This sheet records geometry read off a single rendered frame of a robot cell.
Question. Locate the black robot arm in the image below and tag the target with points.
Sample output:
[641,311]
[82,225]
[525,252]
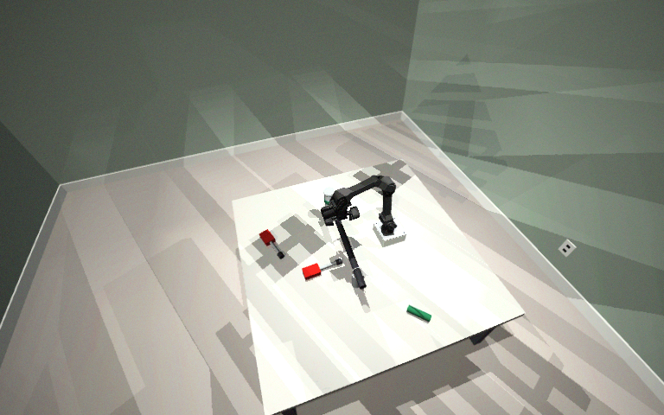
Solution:
[340,201]

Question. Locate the grey metal post with cap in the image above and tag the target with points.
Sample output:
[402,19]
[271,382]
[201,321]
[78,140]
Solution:
[328,192]

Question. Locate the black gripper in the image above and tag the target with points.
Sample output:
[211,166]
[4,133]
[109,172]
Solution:
[353,214]

